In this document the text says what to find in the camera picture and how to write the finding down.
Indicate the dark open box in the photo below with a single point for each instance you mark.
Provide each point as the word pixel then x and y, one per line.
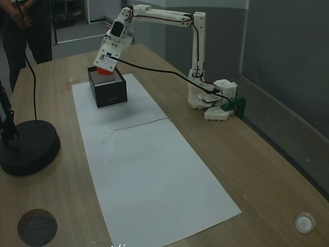
pixel 110 94

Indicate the small white round cap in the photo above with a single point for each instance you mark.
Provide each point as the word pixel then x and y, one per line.
pixel 304 222

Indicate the black stand with round base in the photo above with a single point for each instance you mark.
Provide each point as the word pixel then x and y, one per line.
pixel 30 146

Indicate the person's right hand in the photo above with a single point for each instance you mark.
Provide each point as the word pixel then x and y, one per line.
pixel 16 20

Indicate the white gripper camera mount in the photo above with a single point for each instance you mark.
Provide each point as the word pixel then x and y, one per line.
pixel 109 55

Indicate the white paper sheet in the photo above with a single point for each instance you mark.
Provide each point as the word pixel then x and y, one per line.
pixel 154 185
pixel 120 115

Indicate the person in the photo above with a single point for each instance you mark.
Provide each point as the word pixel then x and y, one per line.
pixel 15 46

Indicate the green table clamp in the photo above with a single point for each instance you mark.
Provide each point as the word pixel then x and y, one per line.
pixel 237 104

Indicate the orange square block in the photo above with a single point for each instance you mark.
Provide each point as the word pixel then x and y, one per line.
pixel 104 71

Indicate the person's left hand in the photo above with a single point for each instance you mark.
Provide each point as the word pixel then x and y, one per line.
pixel 25 15

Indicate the white printed base bracket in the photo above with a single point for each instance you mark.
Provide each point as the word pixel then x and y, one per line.
pixel 218 114

